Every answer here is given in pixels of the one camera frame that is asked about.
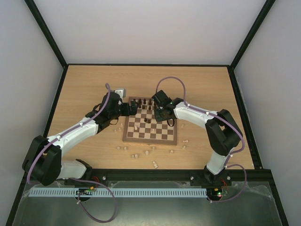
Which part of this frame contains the wooden chess board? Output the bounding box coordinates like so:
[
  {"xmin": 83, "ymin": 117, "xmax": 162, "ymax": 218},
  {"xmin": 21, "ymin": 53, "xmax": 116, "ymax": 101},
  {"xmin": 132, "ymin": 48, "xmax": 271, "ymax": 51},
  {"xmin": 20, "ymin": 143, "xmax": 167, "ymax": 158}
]
[{"xmin": 122, "ymin": 97, "xmax": 177, "ymax": 145}]

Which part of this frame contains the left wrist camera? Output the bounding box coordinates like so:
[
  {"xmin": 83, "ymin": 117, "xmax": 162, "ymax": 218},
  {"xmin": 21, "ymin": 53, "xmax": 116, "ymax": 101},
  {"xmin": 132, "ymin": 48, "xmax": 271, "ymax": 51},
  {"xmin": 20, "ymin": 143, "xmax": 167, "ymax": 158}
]
[{"xmin": 114, "ymin": 88, "xmax": 127, "ymax": 98}]

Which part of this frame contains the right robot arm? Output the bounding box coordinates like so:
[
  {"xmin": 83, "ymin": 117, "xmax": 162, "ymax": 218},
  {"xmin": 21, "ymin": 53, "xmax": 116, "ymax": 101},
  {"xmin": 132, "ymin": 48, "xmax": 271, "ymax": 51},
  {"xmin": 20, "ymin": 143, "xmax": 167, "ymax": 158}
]
[{"xmin": 152, "ymin": 97, "xmax": 243, "ymax": 185}]

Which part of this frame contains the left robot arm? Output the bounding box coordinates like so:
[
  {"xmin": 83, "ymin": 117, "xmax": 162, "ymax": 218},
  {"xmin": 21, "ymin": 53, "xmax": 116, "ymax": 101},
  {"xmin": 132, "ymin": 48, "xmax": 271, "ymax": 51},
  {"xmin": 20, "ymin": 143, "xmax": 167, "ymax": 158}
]
[{"xmin": 22, "ymin": 89, "xmax": 139, "ymax": 186}]

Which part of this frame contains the white slotted cable duct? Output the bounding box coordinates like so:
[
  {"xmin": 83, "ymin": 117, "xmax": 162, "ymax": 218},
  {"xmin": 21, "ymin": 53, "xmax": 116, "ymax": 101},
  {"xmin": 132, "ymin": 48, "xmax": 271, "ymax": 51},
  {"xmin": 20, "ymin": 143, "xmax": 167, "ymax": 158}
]
[{"xmin": 29, "ymin": 187, "xmax": 207, "ymax": 198}]

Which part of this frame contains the black aluminium frame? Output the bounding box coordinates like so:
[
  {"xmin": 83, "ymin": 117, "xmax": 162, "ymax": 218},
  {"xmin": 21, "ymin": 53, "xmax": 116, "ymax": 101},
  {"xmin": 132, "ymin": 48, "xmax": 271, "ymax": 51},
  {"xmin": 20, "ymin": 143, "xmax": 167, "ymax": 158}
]
[{"xmin": 4, "ymin": 0, "xmax": 290, "ymax": 226}]

